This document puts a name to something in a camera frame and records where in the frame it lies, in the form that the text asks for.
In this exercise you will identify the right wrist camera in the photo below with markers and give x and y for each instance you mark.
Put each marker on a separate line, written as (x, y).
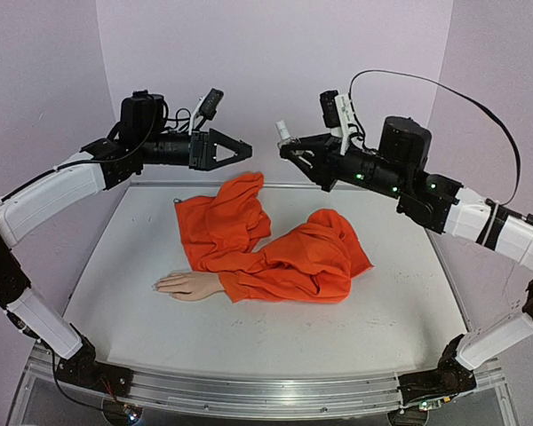
(339, 117)

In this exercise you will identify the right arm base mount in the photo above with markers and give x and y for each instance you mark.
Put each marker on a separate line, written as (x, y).
(447, 380)

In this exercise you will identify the orange cloth garment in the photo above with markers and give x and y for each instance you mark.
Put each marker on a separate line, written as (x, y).
(316, 262)

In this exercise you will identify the mannequin hand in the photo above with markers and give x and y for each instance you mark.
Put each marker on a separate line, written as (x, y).
(190, 286)

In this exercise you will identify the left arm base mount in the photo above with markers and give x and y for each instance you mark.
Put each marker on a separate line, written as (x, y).
(85, 371)

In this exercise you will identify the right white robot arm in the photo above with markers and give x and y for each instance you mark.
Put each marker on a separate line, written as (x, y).
(437, 203)

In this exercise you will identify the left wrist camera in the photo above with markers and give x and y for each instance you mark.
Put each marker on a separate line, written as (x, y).
(205, 110)

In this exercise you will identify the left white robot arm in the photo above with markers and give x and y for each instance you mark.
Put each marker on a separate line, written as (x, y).
(145, 133)

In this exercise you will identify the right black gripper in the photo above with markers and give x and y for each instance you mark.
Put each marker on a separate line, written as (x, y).
(330, 160)

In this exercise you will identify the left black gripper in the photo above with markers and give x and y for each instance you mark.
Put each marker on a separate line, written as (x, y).
(203, 140)

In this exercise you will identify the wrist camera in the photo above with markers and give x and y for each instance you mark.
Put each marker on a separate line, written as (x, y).
(205, 110)
(339, 117)

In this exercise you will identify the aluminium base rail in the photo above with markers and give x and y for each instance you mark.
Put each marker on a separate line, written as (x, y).
(160, 397)

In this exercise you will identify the white nail polish cap brush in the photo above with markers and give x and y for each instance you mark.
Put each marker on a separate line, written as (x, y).
(282, 130)

